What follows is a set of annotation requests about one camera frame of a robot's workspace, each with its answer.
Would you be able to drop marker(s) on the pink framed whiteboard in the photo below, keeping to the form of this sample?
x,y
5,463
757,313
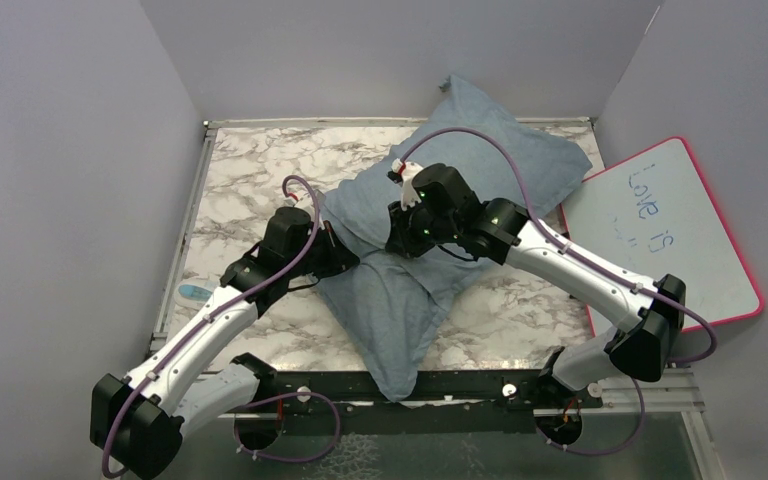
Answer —
x,y
654,215

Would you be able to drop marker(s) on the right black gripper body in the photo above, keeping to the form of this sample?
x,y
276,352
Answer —
x,y
417,231

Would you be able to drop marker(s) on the aluminium table frame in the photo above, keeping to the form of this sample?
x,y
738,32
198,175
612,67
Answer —
x,y
507,319

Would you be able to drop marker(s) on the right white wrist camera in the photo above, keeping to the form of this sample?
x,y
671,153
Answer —
x,y
403,173

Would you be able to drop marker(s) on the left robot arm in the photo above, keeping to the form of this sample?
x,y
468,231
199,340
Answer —
x,y
139,420

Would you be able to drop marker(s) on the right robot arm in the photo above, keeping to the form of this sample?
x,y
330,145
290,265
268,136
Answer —
x,y
438,209

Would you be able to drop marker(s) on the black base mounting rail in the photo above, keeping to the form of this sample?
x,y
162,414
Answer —
x,y
319,403

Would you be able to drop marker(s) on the blue packaged toothbrush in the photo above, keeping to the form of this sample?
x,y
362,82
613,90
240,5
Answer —
x,y
193,293

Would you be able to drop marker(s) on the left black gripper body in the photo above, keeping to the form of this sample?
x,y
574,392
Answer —
x,y
320,255

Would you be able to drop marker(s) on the patchwork and blue pillowcase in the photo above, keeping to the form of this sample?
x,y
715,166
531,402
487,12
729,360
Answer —
x,y
391,307

